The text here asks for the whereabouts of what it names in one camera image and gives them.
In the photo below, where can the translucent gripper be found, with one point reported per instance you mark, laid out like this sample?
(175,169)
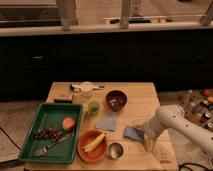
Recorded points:
(150,137)

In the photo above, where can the blue sponge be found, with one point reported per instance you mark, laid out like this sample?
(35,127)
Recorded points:
(133,133)

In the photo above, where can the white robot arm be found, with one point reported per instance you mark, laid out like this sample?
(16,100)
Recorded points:
(171,116)

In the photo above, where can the purple bowl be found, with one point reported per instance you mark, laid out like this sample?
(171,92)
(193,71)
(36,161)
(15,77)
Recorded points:
(116,100)

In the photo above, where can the orange bowl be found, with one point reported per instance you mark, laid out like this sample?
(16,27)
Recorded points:
(98,153)

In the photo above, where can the small metal cup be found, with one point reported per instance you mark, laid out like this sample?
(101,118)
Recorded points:
(115,151)

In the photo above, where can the grey cloth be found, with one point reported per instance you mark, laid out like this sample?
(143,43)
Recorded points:
(107,123)

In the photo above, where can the green toy vegetable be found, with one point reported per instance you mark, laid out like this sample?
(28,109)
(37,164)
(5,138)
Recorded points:
(93,109)

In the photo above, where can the yellow banana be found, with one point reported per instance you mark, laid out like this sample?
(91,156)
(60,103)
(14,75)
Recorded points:
(93,144)

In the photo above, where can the clear glass cup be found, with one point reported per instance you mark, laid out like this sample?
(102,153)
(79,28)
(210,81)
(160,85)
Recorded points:
(86,89)

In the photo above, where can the orange fruit half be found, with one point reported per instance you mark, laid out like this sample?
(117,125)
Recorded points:
(68,123)

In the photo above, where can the bunch of brown grapes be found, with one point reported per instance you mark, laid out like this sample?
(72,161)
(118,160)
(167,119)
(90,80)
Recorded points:
(51,133)

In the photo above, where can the brown wooden block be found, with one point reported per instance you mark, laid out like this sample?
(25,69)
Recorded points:
(63,99)

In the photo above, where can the green plastic tray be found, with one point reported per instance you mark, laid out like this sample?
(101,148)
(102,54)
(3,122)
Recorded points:
(52,115)

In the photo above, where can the white handled utensil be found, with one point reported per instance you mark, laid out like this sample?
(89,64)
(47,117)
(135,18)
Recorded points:
(75,86)

